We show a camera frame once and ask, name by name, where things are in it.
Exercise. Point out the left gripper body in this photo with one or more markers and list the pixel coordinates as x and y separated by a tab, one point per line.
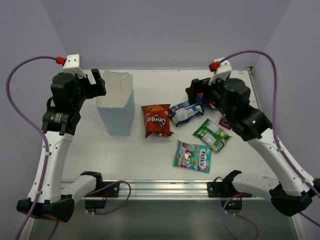
92	86

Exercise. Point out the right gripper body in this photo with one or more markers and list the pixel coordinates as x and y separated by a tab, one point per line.
213	93

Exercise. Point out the navy sweet chilli crisp bag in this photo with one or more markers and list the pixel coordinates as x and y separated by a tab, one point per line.
200	101

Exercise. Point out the purple snack bag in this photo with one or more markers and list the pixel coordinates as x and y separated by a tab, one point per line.
223	122

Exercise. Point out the blue white snack bag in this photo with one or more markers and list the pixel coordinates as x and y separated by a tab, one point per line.
183	112

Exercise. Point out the light blue paper bag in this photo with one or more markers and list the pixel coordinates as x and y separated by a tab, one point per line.
117	107

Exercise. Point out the green candy bag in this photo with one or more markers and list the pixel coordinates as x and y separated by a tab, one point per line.
213	135

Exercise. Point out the red Doritos bag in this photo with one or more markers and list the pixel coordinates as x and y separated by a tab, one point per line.
157	120

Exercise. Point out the teal Fox's candy bag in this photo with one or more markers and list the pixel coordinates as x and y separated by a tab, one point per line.
193	157

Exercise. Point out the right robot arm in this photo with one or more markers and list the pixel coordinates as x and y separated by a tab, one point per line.
293	189

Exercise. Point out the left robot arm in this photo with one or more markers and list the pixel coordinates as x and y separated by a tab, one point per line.
46	199

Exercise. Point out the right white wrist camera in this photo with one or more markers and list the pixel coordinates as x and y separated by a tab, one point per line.
221	70

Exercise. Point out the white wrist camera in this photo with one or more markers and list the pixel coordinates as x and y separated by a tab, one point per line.
221	70
72	65

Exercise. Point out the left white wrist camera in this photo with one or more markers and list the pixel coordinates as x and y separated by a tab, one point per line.
72	65

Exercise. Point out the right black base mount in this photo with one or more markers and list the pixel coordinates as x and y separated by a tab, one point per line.
230	201

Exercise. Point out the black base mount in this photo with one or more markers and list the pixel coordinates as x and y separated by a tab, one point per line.
93	210
230	201

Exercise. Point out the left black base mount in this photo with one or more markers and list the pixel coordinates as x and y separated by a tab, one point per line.
93	210

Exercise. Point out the aluminium front rail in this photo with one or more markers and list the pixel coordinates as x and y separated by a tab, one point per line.
188	189

